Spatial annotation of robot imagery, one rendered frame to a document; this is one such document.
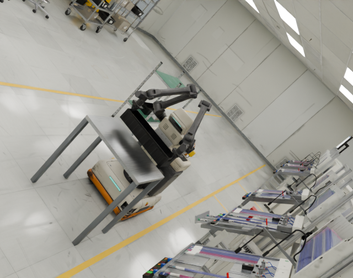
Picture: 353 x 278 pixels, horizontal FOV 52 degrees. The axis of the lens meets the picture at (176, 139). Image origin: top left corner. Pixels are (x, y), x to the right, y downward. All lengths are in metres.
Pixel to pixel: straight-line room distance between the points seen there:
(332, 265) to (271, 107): 10.51
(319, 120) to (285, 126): 1.01
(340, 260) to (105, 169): 2.41
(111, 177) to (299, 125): 9.21
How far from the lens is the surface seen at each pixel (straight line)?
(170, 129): 3.40
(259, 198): 4.96
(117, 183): 3.64
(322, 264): 2.01
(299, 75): 12.33
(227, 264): 3.70
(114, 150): 2.82
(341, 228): 2.59
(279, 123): 12.26
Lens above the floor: 1.99
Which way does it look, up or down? 17 degrees down
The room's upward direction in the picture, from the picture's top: 45 degrees clockwise
